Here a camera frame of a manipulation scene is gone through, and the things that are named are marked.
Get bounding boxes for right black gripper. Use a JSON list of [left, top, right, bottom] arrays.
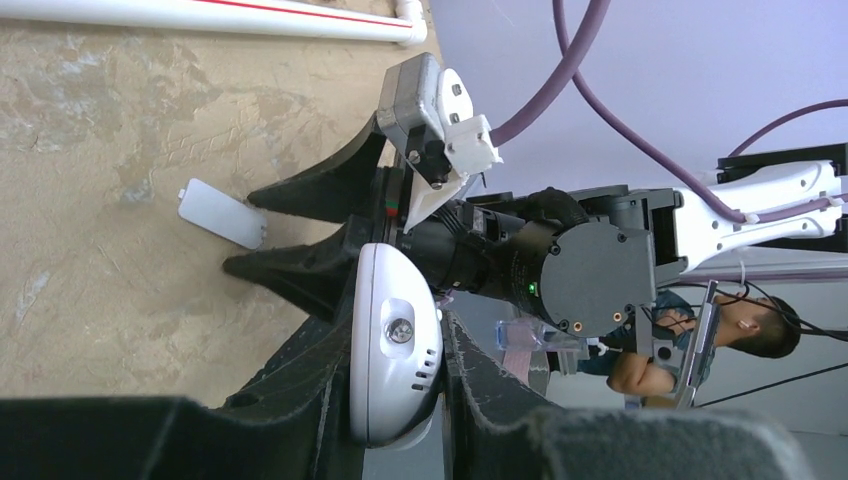
[[222, 114, 550, 323]]

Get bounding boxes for white PVC pipe frame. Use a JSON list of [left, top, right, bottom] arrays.
[[1, 0, 428, 46]]

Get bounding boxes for person in background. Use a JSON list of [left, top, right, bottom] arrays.
[[576, 288, 803, 399]]

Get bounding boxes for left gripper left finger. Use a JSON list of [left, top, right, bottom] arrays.
[[1, 319, 361, 479]]

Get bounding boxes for aluminium table frame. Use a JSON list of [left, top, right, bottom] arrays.
[[655, 247, 847, 287]]

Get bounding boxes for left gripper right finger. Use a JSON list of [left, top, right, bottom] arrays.
[[442, 311, 815, 479]]

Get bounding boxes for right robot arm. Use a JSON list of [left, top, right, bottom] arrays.
[[223, 122, 847, 337]]

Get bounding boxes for white battery compartment cover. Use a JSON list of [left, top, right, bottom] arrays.
[[177, 178, 267, 250]]

